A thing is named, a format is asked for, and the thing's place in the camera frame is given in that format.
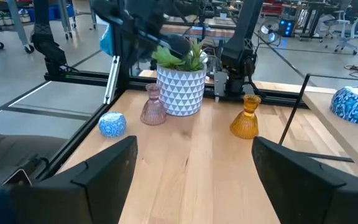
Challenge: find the succulent in white patterned pot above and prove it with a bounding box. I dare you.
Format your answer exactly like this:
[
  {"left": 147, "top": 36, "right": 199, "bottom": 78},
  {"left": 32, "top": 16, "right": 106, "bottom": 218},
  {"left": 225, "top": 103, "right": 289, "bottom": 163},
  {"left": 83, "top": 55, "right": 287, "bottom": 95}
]
[{"left": 151, "top": 39, "right": 208, "bottom": 117}]

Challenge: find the pink ribbed glass candlestick holder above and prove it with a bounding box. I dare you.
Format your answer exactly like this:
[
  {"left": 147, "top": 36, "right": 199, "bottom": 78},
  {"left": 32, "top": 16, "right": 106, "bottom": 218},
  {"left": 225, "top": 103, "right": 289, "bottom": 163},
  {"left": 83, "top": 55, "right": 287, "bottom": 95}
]
[{"left": 140, "top": 83, "right": 168, "bottom": 126}]

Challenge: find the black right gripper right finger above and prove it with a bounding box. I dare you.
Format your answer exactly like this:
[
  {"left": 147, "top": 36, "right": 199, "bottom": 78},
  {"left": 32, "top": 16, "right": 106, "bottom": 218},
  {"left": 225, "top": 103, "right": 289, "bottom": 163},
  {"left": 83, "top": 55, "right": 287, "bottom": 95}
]
[{"left": 252, "top": 136, "right": 358, "bottom": 224}]

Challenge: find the grey wheeled utility cart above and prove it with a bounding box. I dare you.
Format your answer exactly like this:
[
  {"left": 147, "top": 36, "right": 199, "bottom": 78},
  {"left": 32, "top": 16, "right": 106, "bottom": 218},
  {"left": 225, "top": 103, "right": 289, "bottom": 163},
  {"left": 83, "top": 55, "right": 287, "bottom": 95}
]
[{"left": 0, "top": 0, "right": 36, "bottom": 54}]

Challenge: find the blue patterned round candle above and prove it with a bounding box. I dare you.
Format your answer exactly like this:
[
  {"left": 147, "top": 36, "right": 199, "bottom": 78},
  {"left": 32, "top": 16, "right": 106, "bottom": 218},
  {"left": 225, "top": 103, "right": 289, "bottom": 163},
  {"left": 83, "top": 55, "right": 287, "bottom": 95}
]
[
  {"left": 98, "top": 111, "right": 127, "bottom": 138},
  {"left": 330, "top": 86, "right": 358, "bottom": 126}
]

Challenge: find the teal bag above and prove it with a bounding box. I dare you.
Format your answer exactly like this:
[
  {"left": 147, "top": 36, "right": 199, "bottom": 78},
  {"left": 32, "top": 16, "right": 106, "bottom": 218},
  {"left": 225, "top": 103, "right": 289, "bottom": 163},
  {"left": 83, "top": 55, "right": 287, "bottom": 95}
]
[{"left": 99, "top": 23, "right": 114, "bottom": 57}]

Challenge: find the black desk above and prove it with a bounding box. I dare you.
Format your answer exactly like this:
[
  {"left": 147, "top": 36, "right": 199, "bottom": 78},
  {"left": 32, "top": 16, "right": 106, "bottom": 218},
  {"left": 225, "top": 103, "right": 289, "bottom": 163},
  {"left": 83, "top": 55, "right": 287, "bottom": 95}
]
[{"left": 296, "top": 0, "right": 338, "bottom": 43}]

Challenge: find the black aluminium table frame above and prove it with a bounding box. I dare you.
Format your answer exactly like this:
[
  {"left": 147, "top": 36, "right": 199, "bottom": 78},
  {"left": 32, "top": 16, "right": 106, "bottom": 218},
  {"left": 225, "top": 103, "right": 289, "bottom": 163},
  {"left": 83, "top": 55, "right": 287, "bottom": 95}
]
[{"left": 26, "top": 0, "right": 310, "bottom": 187}]

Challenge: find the wooden shelf with black legs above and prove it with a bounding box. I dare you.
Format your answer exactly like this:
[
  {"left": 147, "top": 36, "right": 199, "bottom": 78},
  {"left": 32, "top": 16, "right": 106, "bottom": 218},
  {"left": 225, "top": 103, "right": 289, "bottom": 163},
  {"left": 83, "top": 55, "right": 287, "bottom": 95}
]
[{"left": 278, "top": 73, "right": 358, "bottom": 184}]

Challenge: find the wooden workbench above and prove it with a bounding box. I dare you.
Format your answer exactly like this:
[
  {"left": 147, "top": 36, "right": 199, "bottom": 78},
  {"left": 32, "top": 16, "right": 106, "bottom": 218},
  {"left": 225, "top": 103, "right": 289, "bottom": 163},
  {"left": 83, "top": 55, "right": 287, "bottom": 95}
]
[{"left": 162, "top": 17, "right": 239, "bottom": 40}]

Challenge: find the blue-lit device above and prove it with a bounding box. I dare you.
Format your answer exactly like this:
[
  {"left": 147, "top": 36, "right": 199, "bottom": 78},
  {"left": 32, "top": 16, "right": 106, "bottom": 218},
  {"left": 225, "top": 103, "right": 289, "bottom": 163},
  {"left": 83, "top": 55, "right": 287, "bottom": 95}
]
[{"left": 278, "top": 18, "right": 295, "bottom": 38}]

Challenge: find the round fan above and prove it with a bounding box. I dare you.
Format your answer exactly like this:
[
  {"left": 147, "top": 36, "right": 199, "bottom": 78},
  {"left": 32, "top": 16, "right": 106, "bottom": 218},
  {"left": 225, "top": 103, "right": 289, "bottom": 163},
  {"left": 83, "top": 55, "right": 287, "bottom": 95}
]
[{"left": 259, "top": 19, "right": 280, "bottom": 44}]

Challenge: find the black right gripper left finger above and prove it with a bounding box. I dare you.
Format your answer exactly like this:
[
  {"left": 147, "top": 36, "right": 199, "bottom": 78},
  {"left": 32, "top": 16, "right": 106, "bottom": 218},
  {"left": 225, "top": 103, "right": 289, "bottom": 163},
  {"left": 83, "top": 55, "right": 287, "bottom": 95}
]
[{"left": 11, "top": 136, "right": 139, "bottom": 224}]

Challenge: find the grey office chair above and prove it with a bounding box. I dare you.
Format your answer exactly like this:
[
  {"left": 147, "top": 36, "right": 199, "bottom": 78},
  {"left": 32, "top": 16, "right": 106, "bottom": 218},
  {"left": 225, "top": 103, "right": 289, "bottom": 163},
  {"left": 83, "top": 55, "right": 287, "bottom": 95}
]
[{"left": 334, "top": 0, "right": 358, "bottom": 56}]

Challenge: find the grey wheeled rack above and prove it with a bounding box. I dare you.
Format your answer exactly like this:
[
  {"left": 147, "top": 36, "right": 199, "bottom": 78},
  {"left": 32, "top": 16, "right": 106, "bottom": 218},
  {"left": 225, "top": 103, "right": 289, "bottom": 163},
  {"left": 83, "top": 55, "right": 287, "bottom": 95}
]
[{"left": 56, "top": 0, "right": 98, "bottom": 40}]

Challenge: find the amber ribbed glass candlestick holder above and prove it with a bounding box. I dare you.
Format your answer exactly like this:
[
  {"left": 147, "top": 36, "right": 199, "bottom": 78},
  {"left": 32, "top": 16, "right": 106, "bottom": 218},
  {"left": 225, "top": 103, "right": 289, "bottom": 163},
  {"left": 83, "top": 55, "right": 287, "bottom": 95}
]
[{"left": 229, "top": 94, "right": 262, "bottom": 140}]

